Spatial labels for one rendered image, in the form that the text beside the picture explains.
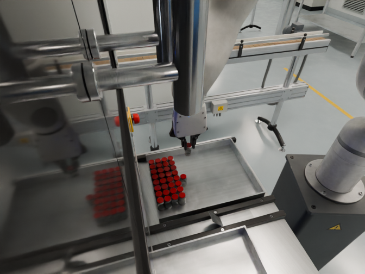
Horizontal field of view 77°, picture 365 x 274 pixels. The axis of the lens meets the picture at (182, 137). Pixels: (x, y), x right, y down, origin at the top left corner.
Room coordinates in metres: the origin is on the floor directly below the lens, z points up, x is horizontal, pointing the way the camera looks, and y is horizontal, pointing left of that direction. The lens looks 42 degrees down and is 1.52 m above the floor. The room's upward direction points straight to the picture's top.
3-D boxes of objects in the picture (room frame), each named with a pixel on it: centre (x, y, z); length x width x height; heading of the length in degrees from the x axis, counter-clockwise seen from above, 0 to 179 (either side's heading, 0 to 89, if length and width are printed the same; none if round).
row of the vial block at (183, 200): (0.47, 0.02, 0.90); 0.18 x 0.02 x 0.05; 15
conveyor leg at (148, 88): (1.40, 0.24, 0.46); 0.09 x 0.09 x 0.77; 15
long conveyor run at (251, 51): (1.50, -0.15, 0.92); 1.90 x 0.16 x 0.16; 105
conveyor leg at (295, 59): (1.70, -0.87, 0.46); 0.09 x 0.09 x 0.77; 15
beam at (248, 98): (1.54, -0.29, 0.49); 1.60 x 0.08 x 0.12; 105
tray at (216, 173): (0.49, -0.06, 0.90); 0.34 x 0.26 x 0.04; 105
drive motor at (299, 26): (1.93, -0.94, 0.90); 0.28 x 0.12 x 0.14; 15
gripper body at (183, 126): (0.54, -0.02, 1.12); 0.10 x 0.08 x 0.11; 105
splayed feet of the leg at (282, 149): (1.70, -0.87, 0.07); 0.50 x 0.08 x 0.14; 15
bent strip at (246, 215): (0.34, -0.14, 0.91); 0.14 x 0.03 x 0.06; 106
